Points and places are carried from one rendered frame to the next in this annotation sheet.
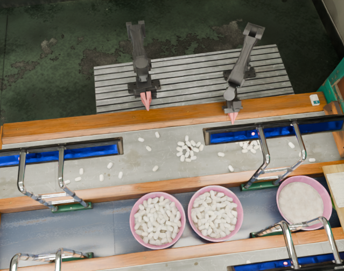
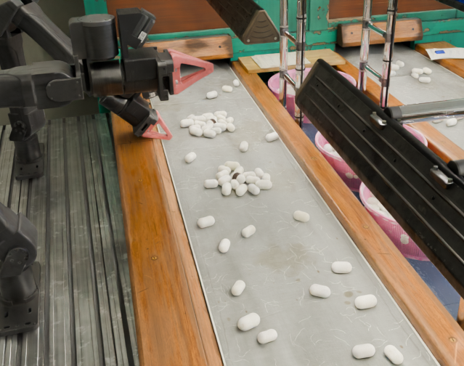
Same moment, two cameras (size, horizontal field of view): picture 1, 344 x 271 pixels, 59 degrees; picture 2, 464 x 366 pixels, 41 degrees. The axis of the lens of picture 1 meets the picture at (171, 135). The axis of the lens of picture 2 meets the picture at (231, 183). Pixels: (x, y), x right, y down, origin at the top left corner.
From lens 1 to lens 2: 158 cm
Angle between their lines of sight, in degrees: 66
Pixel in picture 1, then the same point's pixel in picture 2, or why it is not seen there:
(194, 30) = not seen: outside the picture
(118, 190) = (388, 257)
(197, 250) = (453, 152)
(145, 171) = (312, 234)
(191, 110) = (136, 176)
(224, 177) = (294, 136)
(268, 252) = not seen: hidden behind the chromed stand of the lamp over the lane
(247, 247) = not seen: hidden behind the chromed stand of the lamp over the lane
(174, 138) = (213, 202)
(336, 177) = (264, 63)
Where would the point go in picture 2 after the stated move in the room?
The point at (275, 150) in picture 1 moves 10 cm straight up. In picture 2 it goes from (224, 107) to (222, 74)
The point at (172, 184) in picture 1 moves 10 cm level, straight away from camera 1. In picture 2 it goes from (334, 185) to (287, 188)
